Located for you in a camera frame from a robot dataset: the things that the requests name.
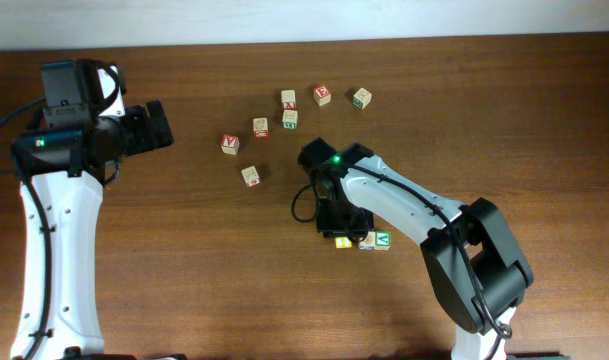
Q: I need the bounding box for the wooden block yellow side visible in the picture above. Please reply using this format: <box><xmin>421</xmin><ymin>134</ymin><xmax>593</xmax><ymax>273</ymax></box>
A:
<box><xmin>335</xmin><ymin>237</ymin><xmax>353</xmax><ymax>249</ymax></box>

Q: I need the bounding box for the wooden block blue side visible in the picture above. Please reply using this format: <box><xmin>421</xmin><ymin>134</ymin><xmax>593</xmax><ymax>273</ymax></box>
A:
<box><xmin>358</xmin><ymin>232</ymin><xmax>376</xmax><ymax>250</ymax></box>

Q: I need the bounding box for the green letter V block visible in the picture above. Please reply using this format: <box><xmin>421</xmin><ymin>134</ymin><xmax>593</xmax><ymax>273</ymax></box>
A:
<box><xmin>375</xmin><ymin>231</ymin><xmax>392</xmax><ymax>250</ymax></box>

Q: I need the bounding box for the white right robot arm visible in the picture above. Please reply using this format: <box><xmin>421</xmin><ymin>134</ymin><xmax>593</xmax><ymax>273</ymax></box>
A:
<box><xmin>298</xmin><ymin>138</ymin><xmax>534</xmax><ymax>359</ymax></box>

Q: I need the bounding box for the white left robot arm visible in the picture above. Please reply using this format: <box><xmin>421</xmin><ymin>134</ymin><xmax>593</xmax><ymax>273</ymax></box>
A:
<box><xmin>10</xmin><ymin>59</ymin><xmax>174</xmax><ymax>359</ymax></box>

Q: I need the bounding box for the red letter A block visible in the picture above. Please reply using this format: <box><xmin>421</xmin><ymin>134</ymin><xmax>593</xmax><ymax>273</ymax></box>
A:
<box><xmin>221</xmin><ymin>134</ymin><xmax>240</xmax><ymax>155</ymax></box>

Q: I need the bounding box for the wooden block red bottom edge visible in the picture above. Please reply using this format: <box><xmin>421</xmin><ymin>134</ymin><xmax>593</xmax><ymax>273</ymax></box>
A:
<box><xmin>241</xmin><ymin>166</ymin><xmax>261</xmax><ymax>187</ymax></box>

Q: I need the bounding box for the wooden block green side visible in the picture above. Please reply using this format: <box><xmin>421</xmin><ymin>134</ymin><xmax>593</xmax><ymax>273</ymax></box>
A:
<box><xmin>282</xmin><ymin>110</ymin><xmax>298</xmax><ymax>129</ymax></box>

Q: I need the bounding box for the wooden block green corner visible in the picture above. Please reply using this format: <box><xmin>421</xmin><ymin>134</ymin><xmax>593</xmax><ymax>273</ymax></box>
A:
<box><xmin>353</xmin><ymin>88</ymin><xmax>372</xmax><ymax>110</ymax></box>

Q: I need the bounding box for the red letter E block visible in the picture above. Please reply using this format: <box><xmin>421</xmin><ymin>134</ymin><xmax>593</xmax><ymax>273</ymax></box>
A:
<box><xmin>313</xmin><ymin>85</ymin><xmax>332</xmax><ymax>106</ymax></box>

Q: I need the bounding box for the wooden block red X side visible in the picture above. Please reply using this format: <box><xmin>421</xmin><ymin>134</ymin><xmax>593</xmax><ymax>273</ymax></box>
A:
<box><xmin>280</xmin><ymin>89</ymin><xmax>297</xmax><ymax>110</ymax></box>

